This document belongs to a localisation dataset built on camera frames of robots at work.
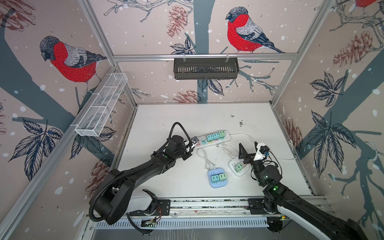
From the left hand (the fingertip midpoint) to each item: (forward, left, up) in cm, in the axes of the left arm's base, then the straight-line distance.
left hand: (191, 144), depth 85 cm
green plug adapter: (+10, -20, -5) cm, 22 cm away
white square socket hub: (-8, -25, -7) cm, 28 cm away
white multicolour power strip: (+7, -8, -9) cm, 14 cm away
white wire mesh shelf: (+12, +48, +20) cm, 54 cm away
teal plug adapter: (+8, -16, -4) cm, 18 cm away
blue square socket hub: (-13, -13, -9) cm, 21 cm away
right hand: (-5, -29, +7) cm, 31 cm away
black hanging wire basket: (+50, -10, +18) cm, 54 cm away
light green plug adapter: (-13, -26, -4) cm, 29 cm away
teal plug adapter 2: (+7, -12, -4) cm, 14 cm away
